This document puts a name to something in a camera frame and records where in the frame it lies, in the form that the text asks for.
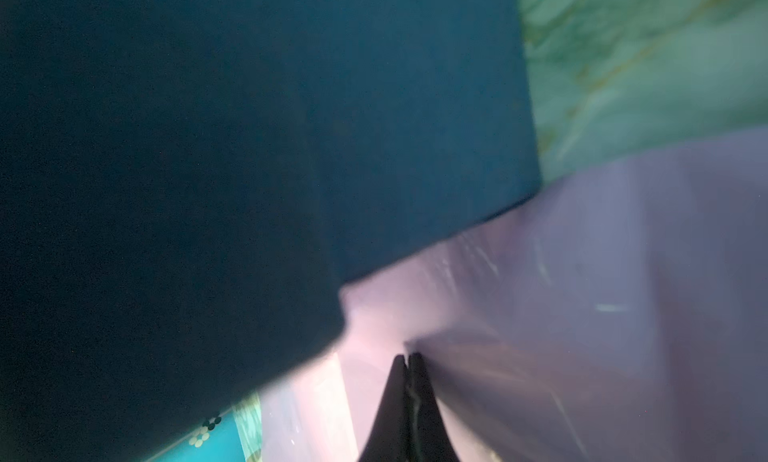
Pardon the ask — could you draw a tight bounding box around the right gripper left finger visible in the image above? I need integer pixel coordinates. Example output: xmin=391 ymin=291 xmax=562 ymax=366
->
xmin=359 ymin=355 xmax=409 ymax=462

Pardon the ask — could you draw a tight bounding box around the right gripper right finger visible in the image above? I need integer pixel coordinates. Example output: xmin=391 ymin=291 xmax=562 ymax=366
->
xmin=407 ymin=353 xmax=459 ymax=462

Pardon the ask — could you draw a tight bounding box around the purple wrapping paper sheet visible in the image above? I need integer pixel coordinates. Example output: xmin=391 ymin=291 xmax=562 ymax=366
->
xmin=261 ymin=127 xmax=767 ymax=461

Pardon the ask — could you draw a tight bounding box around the dark blue gift box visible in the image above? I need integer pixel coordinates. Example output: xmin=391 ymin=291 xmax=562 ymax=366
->
xmin=1 ymin=0 xmax=541 ymax=461

